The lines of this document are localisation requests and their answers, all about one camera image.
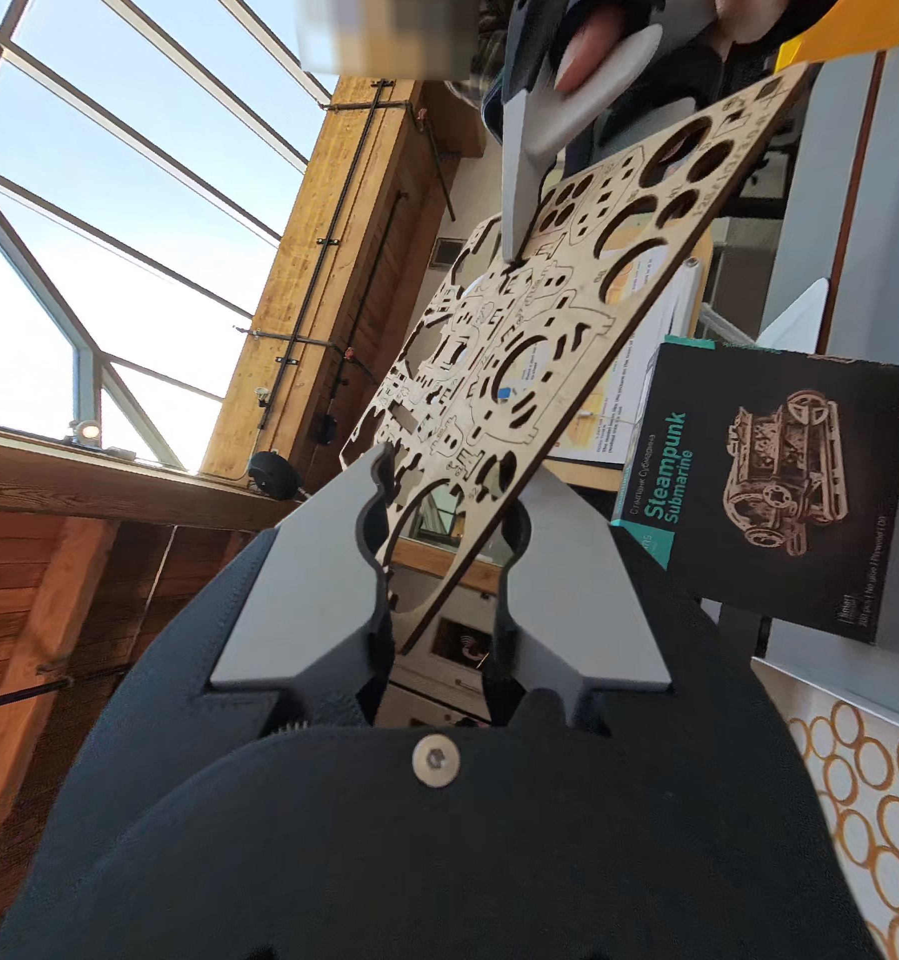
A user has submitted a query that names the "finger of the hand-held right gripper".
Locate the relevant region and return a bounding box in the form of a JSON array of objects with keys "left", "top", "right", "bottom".
[{"left": 499, "top": 90, "right": 551, "bottom": 265}]

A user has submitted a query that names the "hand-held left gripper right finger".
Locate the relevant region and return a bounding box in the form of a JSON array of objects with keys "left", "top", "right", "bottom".
[{"left": 485, "top": 466, "right": 673, "bottom": 727}]

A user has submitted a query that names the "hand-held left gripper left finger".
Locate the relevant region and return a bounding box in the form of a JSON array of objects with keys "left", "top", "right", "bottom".
[{"left": 209, "top": 442, "right": 397, "bottom": 725}]

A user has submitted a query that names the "laser-cut wooden parts sheet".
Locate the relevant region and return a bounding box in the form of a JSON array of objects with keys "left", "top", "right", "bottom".
[{"left": 339, "top": 61, "right": 812, "bottom": 655}]

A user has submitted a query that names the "black model kit box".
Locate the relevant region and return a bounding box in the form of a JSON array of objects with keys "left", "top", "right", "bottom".
[{"left": 610, "top": 337, "right": 899, "bottom": 646}]

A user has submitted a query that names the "person's right hand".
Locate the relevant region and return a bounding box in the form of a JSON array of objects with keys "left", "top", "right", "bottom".
[{"left": 554, "top": 0, "right": 841, "bottom": 93}]

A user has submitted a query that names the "laminated instruction sheet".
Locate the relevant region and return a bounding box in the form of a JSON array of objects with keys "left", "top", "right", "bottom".
[{"left": 547, "top": 247, "right": 702, "bottom": 470}]

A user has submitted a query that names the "yellow plastic bin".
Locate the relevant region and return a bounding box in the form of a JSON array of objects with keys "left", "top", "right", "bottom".
[{"left": 775, "top": 0, "right": 899, "bottom": 72}]

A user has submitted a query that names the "white tray with brown rings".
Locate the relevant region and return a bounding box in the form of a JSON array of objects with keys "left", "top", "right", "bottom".
[{"left": 749, "top": 656, "right": 899, "bottom": 960}]

